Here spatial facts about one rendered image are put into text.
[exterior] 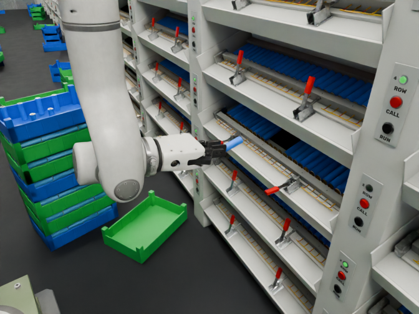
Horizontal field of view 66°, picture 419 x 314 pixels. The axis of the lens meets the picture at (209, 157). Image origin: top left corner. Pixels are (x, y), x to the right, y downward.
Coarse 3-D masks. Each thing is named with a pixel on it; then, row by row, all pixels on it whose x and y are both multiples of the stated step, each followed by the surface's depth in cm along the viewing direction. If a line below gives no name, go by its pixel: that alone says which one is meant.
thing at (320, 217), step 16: (208, 112) 112; (224, 112) 113; (208, 128) 111; (240, 144) 99; (272, 144) 94; (240, 160) 97; (256, 160) 92; (256, 176) 92; (272, 176) 85; (288, 176) 83; (304, 192) 78; (304, 208) 75; (320, 208) 73; (320, 224) 70
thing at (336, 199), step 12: (228, 120) 106; (240, 132) 100; (264, 144) 92; (264, 156) 90; (276, 156) 86; (276, 168) 86; (288, 168) 83; (300, 168) 81; (312, 180) 77; (324, 192) 73; (324, 204) 72; (336, 204) 71
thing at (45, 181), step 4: (72, 168) 121; (64, 172) 119; (68, 172) 120; (72, 172) 121; (52, 176) 117; (56, 176) 117; (60, 176) 118; (64, 176) 120; (44, 180) 115; (48, 180) 115; (52, 180) 117; (36, 184) 113; (40, 184) 114; (44, 184) 116
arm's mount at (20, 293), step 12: (24, 276) 72; (0, 288) 70; (12, 288) 70; (24, 288) 70; (0, 300) 67; (12, 300) 67; (24, 300) 67; (36, 300) 76; (12, 312) 65; (24, 312) 65; (36, 312) 65
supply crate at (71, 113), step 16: (48, 96) 123; (64, 96) 127; (0, 112) 114; (16, 112) 117; (32, 112) 121; (64, 112) 110; (80, 112) 114; (0, 128) 109; (16, 128) 101; (32, 128) 104; (48, 128) 108
